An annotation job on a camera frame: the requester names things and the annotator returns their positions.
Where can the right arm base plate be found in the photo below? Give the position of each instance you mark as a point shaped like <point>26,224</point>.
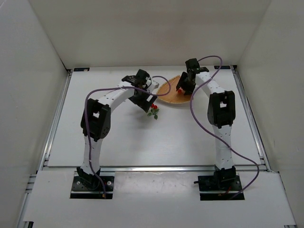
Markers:
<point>211,190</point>

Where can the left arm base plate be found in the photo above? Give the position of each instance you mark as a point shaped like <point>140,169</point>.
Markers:
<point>81,189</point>

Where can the cherry sprig with leaves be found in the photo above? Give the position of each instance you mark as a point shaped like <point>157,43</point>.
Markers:
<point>153,111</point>

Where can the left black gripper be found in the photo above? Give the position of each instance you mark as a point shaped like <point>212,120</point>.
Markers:
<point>142,100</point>

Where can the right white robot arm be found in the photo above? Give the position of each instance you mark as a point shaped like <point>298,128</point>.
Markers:
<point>221,114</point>

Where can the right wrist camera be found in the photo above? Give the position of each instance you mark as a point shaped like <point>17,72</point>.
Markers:
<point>192,64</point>

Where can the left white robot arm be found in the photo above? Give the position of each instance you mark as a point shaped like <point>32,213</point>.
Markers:
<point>96,121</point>

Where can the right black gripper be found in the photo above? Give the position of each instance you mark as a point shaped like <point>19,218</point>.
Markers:
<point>184,85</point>

